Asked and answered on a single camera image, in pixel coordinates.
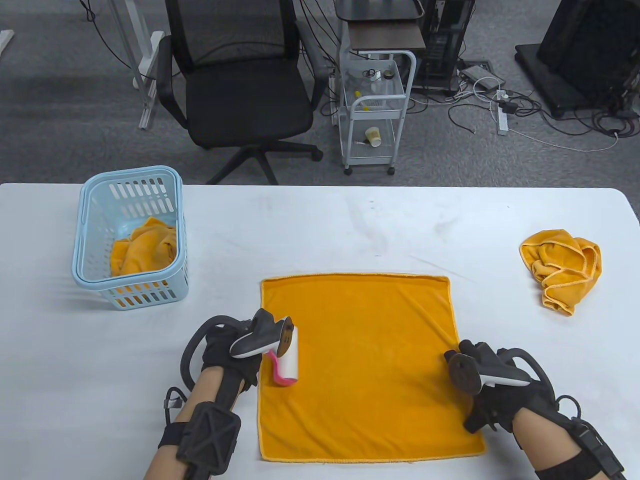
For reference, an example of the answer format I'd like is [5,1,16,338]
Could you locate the person's right hand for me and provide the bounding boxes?
[444,340,557,435]

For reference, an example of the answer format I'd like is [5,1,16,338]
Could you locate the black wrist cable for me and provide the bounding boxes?
[555,395,582,422]
[164,386,189,412]

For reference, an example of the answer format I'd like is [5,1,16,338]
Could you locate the orange square towel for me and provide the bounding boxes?
[257,272,487,463]
[109,216,179,307]
[520,229,602,317]

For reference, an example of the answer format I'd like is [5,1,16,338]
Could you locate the grey hand controller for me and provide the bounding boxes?
[447,347,555,396]
[180,308,296,388]

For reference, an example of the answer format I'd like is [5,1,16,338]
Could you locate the person's right forearm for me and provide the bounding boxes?
[512,405,626,480]

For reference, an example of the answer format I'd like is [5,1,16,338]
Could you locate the white rolling wire cart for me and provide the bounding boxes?
[338,49,417,176]

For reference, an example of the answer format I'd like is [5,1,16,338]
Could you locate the black tray shelf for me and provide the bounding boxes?
[334,0,426,22]

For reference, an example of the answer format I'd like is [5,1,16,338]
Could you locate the person's left forearm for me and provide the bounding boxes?
[144,365,251,480]

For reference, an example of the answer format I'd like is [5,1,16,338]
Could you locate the pink lint roller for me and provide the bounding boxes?
[265,325,301,387]

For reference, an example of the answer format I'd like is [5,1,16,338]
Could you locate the long white cable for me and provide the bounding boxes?
[507,126,621,153]

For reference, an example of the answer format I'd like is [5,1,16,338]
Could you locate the person's left hand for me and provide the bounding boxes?
[200,320,283,397]

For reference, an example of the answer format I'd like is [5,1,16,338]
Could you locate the brown shelf board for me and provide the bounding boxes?
[347,22,427,52]

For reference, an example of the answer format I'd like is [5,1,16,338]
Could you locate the light blue plastic basket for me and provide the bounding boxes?
[72,165,190,311]

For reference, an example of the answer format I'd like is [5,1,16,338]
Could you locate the white desk leg frame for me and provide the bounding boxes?
[107,0,166,131]

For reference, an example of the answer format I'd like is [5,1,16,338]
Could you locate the black computer tower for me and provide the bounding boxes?
[415,0,476,97]

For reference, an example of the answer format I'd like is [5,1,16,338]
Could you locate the black mesh office chair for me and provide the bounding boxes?
[156,0,331,186]

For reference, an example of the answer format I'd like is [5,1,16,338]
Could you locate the grey left hand controller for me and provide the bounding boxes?
[180,308,296,388]

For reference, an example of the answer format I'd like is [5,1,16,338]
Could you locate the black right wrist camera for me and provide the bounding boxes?
[534,420,626,480]

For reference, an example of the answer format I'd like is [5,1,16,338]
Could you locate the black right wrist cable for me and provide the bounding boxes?
[555,395,582,422]

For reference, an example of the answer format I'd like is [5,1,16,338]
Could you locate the grey right hand controller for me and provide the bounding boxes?
[447,347,555,396]

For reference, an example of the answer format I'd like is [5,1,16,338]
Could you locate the large black display stand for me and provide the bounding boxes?
[515,0,640,119]

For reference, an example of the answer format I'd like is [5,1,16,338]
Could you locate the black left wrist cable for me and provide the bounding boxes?
[164,386,189,412]

